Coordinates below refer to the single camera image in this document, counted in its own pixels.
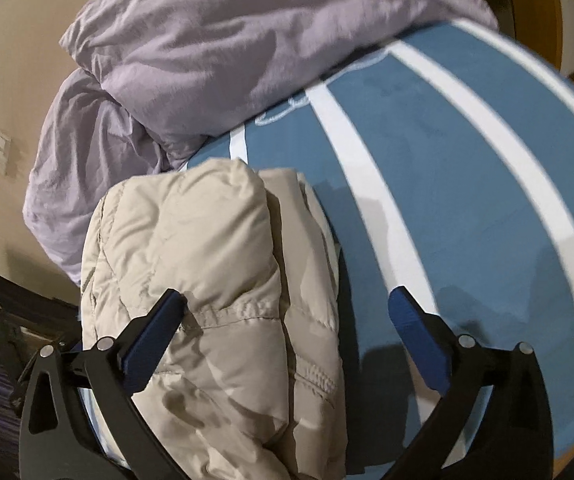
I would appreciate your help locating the white wall switch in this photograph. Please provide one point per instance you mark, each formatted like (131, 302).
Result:
(0, 152)

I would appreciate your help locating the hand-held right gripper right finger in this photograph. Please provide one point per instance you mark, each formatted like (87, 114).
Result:
(419, 332)

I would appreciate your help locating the wooden headboard panel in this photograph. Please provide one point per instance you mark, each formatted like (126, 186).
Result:
(537, 5)

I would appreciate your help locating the blue white striped bed sheet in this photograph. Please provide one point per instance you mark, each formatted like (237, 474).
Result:
(467, 160)

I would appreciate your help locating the lavender duvet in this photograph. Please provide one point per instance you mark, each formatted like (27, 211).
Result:
(192, 50)

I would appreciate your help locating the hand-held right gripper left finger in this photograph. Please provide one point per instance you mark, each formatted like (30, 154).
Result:
(154, 332)

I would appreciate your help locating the black metal frame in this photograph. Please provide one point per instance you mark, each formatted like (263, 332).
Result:
(32, 310)

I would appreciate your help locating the beige puffer jacket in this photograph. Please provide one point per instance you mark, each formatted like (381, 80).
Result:
(192, 240)

